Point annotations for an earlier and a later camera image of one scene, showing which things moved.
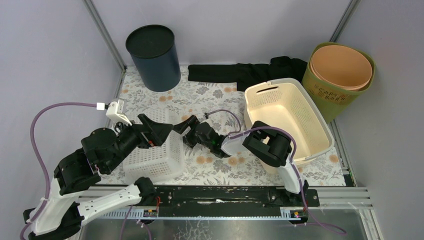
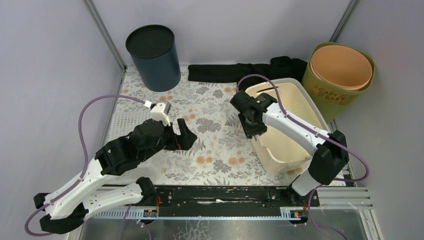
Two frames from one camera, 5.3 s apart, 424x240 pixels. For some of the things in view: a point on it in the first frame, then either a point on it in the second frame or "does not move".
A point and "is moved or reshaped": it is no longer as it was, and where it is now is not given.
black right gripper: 192,122 → 249,132
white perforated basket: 156,163 is moved or reshaped
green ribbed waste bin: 331,102 does not move
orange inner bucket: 341,66 does not move
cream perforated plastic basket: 288,104 does not move
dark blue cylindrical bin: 153,49 does not move
